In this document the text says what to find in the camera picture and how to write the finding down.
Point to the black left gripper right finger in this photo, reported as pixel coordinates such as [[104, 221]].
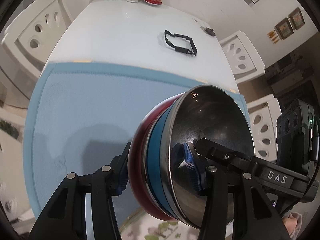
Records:
[[254, 216]]

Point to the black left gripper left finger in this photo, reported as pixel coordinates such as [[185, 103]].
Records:
[[63, 217]]

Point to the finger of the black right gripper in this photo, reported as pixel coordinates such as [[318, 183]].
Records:
[[206, 152]]

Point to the blue steel bowl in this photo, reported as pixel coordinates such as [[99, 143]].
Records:
[[202, 126]]

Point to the floral plate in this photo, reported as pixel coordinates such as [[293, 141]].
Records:
[[141, 225]]

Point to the magenta steel bowl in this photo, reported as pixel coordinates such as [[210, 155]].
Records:
[[136, 168]]

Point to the right human hand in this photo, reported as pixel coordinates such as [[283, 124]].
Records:
[[291, 224]]

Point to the white chair left near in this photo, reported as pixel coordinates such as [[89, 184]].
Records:
[[14, 198]]

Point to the white chair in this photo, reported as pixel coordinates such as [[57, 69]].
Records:
[[14, 198], [263, 115], [243, 58], [31, 37]]

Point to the white chair right near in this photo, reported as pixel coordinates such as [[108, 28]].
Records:
[[263, 115]]

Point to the white chair right far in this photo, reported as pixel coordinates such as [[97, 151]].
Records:
[[243, 58]]

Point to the light blue table mat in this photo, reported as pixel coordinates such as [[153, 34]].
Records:
[[82, 115]]

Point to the red flower plant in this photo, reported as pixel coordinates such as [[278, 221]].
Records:
[[9, 129]]

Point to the black round lid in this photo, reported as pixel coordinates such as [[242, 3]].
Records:
[[210, 32]]

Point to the small framed pictures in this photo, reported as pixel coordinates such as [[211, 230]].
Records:
[[287, 26]]

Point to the white chair left far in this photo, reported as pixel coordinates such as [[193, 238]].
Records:
[[31, 37]]

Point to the black plastic frame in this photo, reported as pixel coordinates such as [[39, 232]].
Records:
[[180, 43]]

